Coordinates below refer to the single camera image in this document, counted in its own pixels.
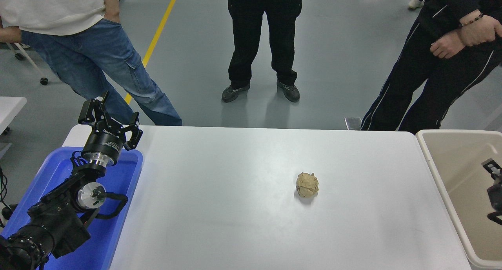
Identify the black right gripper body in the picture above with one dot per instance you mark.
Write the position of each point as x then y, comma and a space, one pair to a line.
496, 197

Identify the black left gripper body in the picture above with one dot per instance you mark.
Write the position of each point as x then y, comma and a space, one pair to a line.
102, 144

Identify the person's left forearm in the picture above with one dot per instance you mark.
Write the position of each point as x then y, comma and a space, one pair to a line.
111, 5

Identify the person's right forearm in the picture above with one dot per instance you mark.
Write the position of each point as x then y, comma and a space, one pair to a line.
10, 33

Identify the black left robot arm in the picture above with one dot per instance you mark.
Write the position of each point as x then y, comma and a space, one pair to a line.
59, 219

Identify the person's bare hand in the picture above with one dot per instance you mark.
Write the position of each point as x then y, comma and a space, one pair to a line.
448, 45

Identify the person's braceleted hand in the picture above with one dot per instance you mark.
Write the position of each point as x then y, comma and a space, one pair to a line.
481, 30

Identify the large pale plastic bin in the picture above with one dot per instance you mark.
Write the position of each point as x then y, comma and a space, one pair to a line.
462, 176

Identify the blue plastic tray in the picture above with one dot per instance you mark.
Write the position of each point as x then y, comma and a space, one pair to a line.
117, 191

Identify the person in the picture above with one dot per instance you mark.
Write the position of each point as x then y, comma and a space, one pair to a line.
255, 26
419, 77
98, 62

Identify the white wheeled stand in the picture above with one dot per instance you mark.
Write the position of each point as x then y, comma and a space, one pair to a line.
33, 66

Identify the small white side table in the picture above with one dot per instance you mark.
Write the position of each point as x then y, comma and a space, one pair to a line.
10, 107

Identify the grey metal floor plate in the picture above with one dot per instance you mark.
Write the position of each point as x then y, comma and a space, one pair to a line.
353, 123

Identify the crumpled tan paper ball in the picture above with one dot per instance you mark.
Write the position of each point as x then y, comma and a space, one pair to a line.
306, 183

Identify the person's white shoe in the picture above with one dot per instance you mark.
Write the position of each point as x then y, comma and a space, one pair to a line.
415, 3

